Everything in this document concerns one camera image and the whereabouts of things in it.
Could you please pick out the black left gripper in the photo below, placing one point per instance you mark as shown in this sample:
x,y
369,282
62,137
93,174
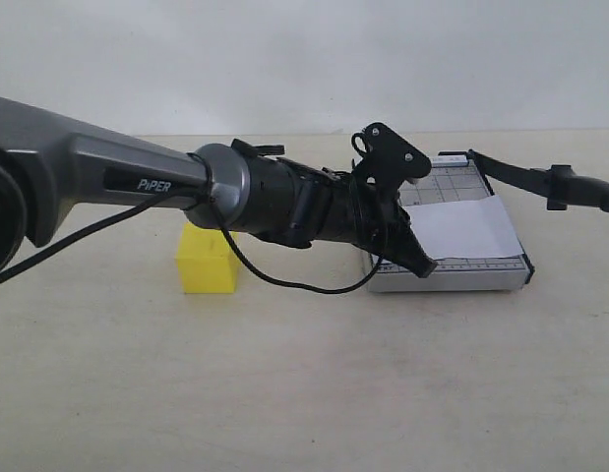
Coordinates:
x,y
367,215

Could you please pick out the white paper sheet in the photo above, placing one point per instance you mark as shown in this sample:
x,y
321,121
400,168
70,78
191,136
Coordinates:
x,y
474,229

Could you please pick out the black cutter blade arm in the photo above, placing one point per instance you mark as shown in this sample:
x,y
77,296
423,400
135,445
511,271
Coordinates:
x,y
559,184

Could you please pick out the yellow foam cube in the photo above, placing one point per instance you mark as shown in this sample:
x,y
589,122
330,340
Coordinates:
x,y
205,262

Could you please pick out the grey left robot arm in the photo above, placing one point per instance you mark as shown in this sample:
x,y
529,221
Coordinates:
x,y
50,163

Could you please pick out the grey paper cutter base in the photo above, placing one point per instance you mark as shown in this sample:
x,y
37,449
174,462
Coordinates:
x,y
454,178

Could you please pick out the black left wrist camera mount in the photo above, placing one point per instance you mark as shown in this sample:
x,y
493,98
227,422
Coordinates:
x,y
388,159

